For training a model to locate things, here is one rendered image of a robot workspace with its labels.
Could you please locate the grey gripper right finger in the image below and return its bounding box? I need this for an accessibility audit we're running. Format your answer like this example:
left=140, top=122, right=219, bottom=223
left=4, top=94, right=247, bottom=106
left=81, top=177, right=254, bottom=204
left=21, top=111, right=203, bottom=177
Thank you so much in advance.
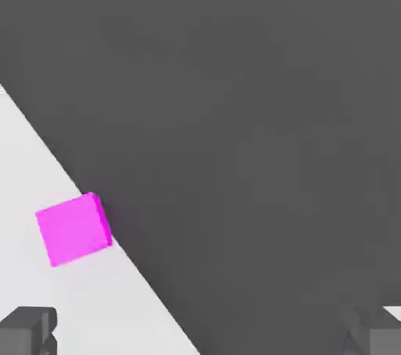
left=341, top=305, right=401, bottom=355

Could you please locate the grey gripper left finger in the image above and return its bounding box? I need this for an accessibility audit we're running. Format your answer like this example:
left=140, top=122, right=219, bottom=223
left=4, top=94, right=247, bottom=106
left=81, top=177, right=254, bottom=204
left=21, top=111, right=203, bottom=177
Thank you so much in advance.
left=0, top=306, right=59, bottom=355

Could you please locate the small magenta cube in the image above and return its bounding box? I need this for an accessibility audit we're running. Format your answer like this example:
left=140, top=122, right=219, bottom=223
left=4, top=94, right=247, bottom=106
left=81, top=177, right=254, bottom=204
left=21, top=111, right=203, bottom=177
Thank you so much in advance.
left=34, top=191, right=114, bottom=268

